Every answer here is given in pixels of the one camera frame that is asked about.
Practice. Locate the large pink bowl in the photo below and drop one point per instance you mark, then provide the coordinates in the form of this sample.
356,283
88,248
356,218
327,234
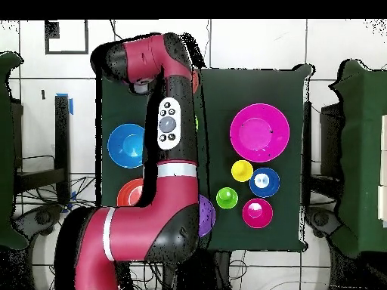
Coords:
260,133

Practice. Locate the black caster base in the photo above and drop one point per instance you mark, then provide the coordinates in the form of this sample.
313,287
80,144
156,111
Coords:
320,219
42,217

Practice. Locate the dark green tablecloth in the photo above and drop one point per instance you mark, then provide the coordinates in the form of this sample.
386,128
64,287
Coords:
248,84

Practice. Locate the light blue bowl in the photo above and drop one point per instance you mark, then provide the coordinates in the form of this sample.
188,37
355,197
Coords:
127,145

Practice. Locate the large orange bowl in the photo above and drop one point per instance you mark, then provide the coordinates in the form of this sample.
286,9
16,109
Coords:
131,194

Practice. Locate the small dark blue bowl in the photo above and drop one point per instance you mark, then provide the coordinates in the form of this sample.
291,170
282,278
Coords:
255,188

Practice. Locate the small crimson bowl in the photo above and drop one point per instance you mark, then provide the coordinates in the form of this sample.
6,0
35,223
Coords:
257,213

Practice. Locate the blue tape strip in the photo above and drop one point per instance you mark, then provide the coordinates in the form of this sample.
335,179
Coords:
71,107

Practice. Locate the purple bowl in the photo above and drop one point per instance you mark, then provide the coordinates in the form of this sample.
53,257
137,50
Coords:
207,216

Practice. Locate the small orange bowl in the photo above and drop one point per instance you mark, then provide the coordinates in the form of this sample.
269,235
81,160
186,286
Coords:
195,81

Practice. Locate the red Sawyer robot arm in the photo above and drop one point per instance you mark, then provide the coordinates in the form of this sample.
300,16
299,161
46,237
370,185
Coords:
169,211

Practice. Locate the yellow cup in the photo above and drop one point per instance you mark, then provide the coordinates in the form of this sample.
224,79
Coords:
242,171

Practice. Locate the green cloth covered table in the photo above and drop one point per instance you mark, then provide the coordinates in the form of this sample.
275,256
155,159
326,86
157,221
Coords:
9,151
362,151

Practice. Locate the green cup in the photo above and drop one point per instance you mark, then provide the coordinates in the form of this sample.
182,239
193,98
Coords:
226,198

